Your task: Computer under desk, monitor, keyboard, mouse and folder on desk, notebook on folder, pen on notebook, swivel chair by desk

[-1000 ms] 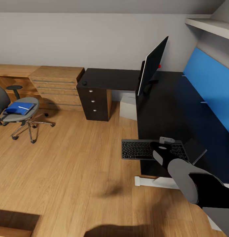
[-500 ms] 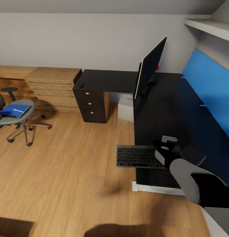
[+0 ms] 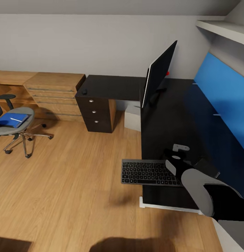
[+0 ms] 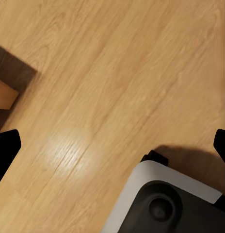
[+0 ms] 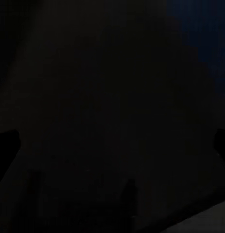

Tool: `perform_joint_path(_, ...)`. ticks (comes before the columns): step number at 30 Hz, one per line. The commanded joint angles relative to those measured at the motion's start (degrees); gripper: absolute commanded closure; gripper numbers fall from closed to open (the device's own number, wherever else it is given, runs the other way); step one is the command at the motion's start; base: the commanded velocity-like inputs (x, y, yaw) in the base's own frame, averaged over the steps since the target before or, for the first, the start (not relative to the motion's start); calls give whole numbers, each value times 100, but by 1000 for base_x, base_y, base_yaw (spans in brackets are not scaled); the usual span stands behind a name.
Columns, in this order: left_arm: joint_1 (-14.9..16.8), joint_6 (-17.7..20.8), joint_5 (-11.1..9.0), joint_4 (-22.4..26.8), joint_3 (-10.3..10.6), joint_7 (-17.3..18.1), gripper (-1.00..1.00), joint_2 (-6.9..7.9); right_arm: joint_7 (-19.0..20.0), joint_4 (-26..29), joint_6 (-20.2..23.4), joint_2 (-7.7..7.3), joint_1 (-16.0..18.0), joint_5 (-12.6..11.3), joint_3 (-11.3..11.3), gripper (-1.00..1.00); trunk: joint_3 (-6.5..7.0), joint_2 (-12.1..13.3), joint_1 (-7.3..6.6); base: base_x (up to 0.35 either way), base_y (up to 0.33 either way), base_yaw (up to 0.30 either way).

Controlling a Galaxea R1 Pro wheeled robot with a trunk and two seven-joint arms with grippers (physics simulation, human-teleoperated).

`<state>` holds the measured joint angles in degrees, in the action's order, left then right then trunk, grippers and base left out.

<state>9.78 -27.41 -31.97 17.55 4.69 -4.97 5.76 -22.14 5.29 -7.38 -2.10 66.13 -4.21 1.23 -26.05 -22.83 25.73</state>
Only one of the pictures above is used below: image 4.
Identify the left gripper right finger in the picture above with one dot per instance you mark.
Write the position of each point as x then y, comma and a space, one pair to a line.
219, 143

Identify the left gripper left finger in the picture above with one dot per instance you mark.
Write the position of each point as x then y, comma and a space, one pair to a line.
10, 144

